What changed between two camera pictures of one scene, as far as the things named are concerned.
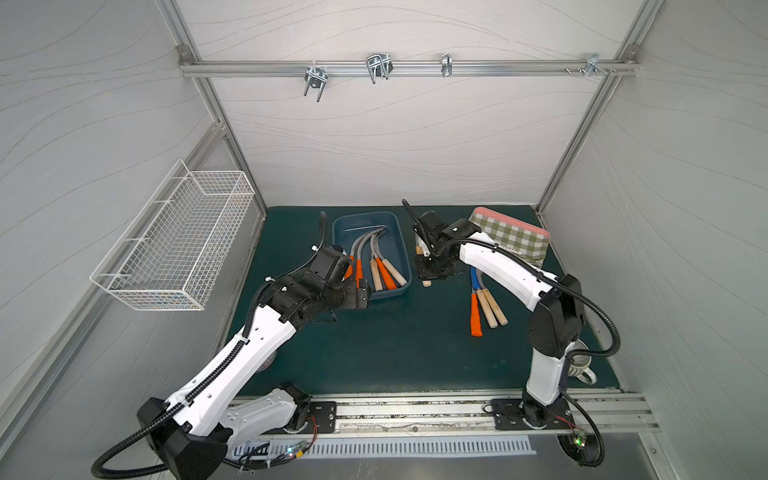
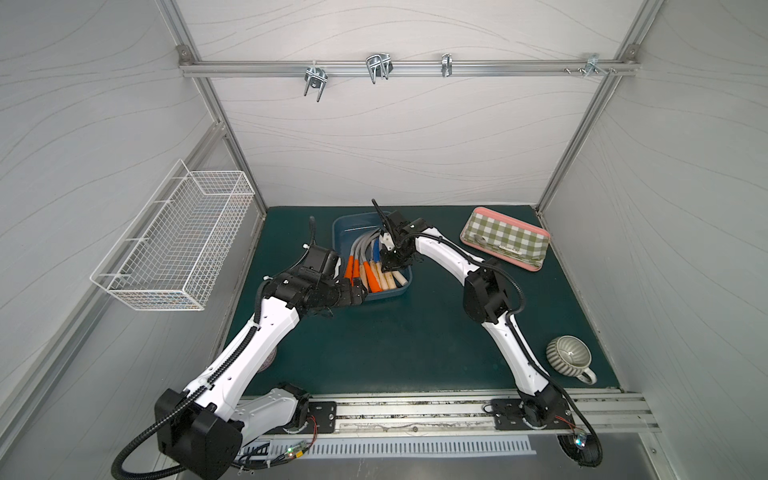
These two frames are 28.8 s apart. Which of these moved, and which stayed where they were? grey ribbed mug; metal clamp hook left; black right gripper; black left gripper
Moved: black right gripper
Stayed: metal clamp hook left; grey ribbed mug; black left gripper
